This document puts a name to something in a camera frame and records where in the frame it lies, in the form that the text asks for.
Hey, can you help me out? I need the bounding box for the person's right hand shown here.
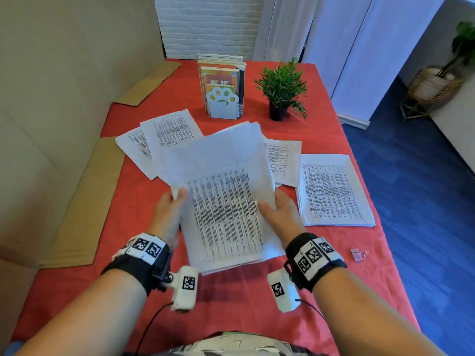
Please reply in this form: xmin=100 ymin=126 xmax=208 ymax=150
xmin=257 ymin=188 xmax=307 ymax=249

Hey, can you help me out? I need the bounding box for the person's left hand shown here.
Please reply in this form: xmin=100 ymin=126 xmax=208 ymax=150
xmin=146 ymin=187 xmax=189 ymax=252

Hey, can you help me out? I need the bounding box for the thick stack of printed papers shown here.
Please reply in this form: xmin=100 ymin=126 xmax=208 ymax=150
xmin=163 ymin=121 xmax=286 ymax=276

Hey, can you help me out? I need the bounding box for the person's right forearm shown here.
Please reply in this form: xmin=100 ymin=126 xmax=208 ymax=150
xmin=312 ymin=268 xmax=446 ymax=356

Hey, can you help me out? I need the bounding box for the person's left forearm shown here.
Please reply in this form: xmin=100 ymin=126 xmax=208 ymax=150
xmin=15 ymin=268 xmax=149 ymax=356

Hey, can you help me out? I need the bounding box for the printed paper sheet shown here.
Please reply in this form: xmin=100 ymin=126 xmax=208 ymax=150
xmin=115 ymin=127 xmax=160 ymax=181
xmin=140 ymin=109 xmax=204 ymax=182
xmin=263 ymin=138 xmax=303 ymax=188

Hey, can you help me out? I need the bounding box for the black wristband with marker tags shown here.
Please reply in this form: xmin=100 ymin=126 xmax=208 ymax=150
xmin=101 ymin=233 xmax=173 ymax=296
xmin=284 ymin=233 xmax=348 ymax=292

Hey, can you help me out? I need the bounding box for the thin stack of printed papers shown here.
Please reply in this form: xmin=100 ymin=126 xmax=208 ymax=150
xmin=296 ymin=154 xmax=376 ymax=227

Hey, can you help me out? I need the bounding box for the red tablecloth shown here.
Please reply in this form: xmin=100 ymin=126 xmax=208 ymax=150
xmin=11 ymin=59 xmax=422 ymax=356

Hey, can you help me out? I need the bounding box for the wide cardboard flap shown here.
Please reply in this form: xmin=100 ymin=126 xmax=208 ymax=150
xmin=40 ymin=136 xmax=126 ymax=269

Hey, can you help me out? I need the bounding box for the pale blue paw bookend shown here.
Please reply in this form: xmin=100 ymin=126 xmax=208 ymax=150
xmin=206 ymin=85 xmax=240 ymax=120

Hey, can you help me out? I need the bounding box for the narrow cardboard strip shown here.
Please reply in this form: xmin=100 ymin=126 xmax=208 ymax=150
xmin=114 ymin=61 xmax=182 ymax=107

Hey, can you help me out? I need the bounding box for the small green potted plant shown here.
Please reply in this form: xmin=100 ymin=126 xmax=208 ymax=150
xmin=254 ymin=57 xmax=309 ymax=122

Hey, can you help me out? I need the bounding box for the row of books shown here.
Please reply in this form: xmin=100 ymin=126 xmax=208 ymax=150
xmin=196 ymin=53 xmax=247 ymax=116

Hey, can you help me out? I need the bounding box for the person's patterned clothing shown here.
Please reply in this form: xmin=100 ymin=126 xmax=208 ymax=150
xmin=122 ymin=331 xmax=328 ymax=356

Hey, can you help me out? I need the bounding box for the large cardboard panel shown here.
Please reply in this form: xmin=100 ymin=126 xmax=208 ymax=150
xmin=0 ymin=0 xmax=166 ymax=268

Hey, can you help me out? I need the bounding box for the wooden plant stand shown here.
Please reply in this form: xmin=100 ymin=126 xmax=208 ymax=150
xmin=400 ymin=95 xmax=434 ymax=120

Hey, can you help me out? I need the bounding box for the white folding screen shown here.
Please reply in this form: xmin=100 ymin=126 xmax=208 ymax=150
xmin=252 ymin=0 xmax=448 ymax=130

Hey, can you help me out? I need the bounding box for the wicker basket planter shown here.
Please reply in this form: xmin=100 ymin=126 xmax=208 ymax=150
xmin=407 ymin=66 xmax=465 ymax=105

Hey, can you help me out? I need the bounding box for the tall green houseplant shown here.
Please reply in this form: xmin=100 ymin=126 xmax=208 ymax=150
xmin=437 ymin=20 xmax=475 ymax=79

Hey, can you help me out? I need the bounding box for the white wrist camera with marker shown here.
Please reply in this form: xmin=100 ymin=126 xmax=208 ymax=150
xmin=267 ymin=268 xmax=301 ymax=313
xmin=169 ymin=266 xmax=199 ymax=313

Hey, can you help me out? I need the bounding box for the thin black cable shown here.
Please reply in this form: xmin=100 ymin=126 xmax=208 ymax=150
xmin=295 ymin=298 xmax=327 ymax=321
xmin=135 ymin=302 xmax=174 ymax=356

